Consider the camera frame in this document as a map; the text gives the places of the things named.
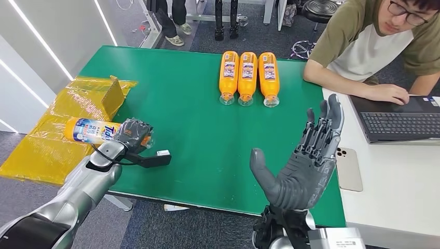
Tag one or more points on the white table foot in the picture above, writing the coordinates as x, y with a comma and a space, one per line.
118, 202

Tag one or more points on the dark grey laptop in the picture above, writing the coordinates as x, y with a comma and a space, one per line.
398, 125

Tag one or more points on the black round stool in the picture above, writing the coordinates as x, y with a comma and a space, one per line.
321, 8

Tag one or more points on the orange detergent bottle blue label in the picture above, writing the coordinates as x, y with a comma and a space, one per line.
89, 130

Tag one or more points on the green table mat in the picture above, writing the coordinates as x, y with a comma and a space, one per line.
192, 137

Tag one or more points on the black framed glasses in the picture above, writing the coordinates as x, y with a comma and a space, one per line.
407, 15

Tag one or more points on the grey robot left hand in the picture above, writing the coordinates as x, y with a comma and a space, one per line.
134, 135

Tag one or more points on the grey crumpled bag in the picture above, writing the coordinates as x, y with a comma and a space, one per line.
289, 15

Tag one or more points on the person's left forearm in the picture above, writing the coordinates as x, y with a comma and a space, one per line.
424, 84

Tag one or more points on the white metal floor frame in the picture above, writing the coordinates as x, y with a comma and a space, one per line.
151, 34

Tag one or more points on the beige smartphone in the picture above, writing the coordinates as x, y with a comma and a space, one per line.
350, 175

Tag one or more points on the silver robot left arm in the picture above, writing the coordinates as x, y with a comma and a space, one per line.
82, 189

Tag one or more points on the person standing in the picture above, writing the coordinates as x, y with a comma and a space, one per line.
168, 20

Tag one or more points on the yellow plastic wrapped cardboard box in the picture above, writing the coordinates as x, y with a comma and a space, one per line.
51, 151

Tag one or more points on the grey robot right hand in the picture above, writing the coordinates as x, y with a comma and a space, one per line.
302, 178

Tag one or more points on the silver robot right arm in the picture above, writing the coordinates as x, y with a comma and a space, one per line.
285, 225

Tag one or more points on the person's right hand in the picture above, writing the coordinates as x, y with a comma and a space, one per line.
388, 93

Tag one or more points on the white desk leg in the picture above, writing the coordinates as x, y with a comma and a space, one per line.
269, 12

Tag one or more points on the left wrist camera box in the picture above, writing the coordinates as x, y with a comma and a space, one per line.
156, 159

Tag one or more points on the chrome star chair base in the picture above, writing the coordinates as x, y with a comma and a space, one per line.
303, 50

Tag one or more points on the person's right forearm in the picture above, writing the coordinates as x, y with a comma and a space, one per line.
335, 82

